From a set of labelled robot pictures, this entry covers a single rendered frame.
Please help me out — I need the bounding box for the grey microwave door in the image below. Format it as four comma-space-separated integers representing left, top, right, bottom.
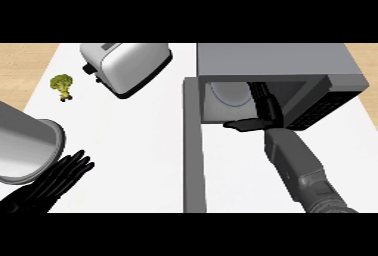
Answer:
181, 77, 208, 214

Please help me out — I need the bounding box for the grey microwave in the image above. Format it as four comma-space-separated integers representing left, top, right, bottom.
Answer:
196, 43, 370, 132

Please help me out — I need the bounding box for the green broccoli floret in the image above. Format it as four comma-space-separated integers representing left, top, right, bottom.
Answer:
48, 73, 75, 103

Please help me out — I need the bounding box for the white microwave turntable plate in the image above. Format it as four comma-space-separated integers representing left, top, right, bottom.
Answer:
209, 82, 256, 108

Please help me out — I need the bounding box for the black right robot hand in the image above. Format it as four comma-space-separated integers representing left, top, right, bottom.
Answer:
221, 81, 286, 133

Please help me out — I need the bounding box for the silver toaster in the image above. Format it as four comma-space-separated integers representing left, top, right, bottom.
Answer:
79, 43, 174, 100

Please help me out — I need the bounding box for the grey cylindrical pot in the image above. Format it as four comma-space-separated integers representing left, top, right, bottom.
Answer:
0, 100, 66, 186

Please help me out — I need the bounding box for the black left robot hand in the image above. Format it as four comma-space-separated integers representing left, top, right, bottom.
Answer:
0, 149, 95, 214

